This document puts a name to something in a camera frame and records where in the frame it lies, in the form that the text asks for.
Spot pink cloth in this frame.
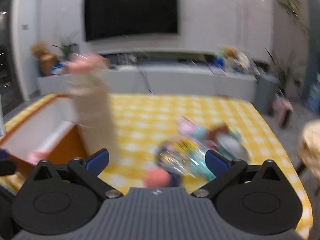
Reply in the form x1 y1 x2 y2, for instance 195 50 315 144
27 150 49 165

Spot pile of packaged soft toys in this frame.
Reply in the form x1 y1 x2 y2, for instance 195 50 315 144
156 115 249 180

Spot coral pink soft object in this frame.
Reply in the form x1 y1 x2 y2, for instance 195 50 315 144
144 168 171 188

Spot orange-rimmed white storage box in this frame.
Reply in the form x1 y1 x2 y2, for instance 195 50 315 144
1 94 87 176

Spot beige pink-lidded water bottle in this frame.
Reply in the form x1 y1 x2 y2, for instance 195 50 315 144
67 53 120 165

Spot pink small heater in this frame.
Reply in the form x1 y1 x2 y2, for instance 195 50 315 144
272 96 293 128

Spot white marble tv console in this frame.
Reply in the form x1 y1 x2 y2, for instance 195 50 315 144
36 63 258 102

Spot cream cushioned chair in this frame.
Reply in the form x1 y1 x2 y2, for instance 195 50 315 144
296 119 320 181

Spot grey trash bin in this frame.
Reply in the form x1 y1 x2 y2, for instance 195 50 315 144
253 74 280 114

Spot snack packets on console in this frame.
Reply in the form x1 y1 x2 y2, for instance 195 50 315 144
50 63 67 75

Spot tall leafy floor plant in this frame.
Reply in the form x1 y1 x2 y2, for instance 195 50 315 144
265 48 306 98

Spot golden vase with dried flowers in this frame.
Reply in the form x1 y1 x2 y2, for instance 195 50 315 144
30 41 57 76

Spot brown teddy bear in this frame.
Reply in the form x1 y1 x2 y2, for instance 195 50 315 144
222 46 238 60

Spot blue water jug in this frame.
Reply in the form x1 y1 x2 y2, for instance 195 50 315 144
305 81 320 113

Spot green plant in glass vase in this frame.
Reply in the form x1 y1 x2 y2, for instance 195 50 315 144
52 31 80 61

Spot green bushy potted plant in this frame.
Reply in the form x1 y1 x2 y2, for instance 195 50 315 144
277 0 319 51

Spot black hanging power cable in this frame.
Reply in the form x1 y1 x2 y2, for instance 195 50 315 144
135 65 156 96

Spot black wall television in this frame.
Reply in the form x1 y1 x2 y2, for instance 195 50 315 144
84 0 178 41

